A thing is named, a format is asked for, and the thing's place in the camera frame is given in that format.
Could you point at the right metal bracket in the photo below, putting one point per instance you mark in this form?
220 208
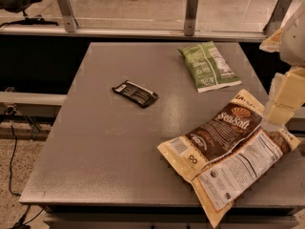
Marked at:
280 9

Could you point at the left metal bracket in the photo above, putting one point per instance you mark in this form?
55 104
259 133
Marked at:
69 21

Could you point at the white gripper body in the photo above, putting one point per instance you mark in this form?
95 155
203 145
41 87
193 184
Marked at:
294 43

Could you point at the middle metal bracket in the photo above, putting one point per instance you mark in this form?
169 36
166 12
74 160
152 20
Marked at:
190 17

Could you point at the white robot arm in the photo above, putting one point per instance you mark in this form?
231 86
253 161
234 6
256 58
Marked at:
289 41

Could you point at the brown sea salt chip bag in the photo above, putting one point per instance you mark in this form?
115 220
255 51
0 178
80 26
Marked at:
226 155

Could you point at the green jalapeno chip bag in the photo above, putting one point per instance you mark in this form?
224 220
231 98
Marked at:
208 67

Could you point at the black rxbar chocolate bar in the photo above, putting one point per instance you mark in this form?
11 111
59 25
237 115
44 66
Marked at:
136 94

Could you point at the black office chair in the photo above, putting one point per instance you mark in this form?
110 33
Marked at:
16 6

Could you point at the metal rail beam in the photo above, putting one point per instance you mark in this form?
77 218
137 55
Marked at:
32 99

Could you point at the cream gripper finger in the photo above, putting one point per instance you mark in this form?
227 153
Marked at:
275 118

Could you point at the metal bracket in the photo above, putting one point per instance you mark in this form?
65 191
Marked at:
190 17
280 9
69 21

